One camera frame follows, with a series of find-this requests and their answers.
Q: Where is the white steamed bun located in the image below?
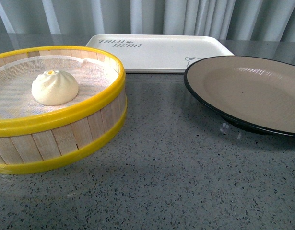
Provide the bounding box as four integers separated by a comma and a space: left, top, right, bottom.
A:
31, 70, 79, 106

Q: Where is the beige plate with black rim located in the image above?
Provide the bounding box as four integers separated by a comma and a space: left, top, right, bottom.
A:
184, 56, 295, 137

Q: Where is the white bear print tray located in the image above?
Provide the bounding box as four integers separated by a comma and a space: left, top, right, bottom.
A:
87, 34, 232, 73

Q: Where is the yellow rimmed bamboo steamer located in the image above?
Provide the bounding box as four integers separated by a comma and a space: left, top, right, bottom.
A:
0, 46, 127, 174

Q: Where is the grey pleated curtain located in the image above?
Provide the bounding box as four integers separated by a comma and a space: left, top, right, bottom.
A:
0, 0, 295, 42

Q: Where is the white mesh steamer cloth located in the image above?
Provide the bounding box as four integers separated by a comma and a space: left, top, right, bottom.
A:
0, 55, 118, 120

